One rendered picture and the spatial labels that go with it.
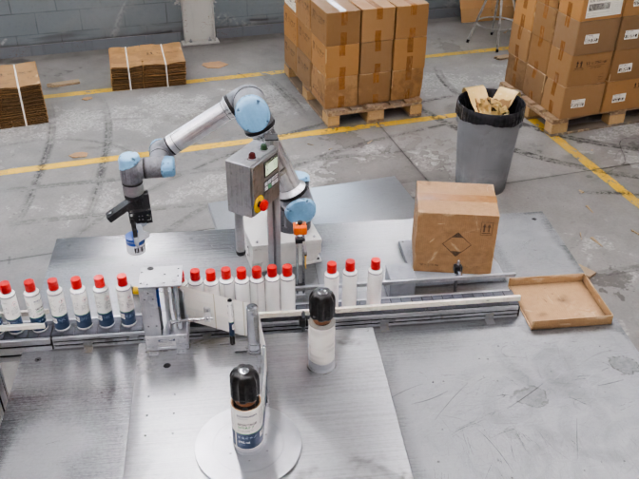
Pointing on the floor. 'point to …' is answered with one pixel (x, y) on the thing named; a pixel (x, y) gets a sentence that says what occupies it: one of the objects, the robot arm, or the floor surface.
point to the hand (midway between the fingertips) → (135, 239)
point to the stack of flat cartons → (21, 96)
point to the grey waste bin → (484, 153)
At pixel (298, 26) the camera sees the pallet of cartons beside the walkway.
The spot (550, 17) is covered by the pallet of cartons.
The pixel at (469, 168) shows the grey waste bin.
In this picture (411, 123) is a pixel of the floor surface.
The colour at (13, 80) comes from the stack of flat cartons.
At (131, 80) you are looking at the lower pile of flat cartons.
